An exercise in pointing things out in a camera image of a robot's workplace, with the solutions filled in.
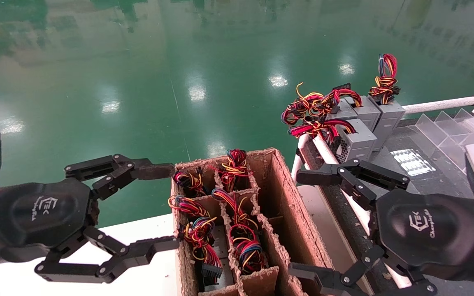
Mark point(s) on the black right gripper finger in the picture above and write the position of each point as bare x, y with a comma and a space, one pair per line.
311, 277

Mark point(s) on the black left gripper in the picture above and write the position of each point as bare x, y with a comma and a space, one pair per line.
35, 218

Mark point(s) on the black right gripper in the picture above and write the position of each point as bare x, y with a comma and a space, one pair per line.
426, 230

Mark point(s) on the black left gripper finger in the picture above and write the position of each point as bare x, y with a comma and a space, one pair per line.
154, 246
154, 170

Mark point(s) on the brown cardboard divider box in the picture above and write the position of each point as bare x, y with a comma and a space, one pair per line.
290, 213

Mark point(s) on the clear acrylic divider tray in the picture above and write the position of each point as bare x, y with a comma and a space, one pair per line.
447, 131

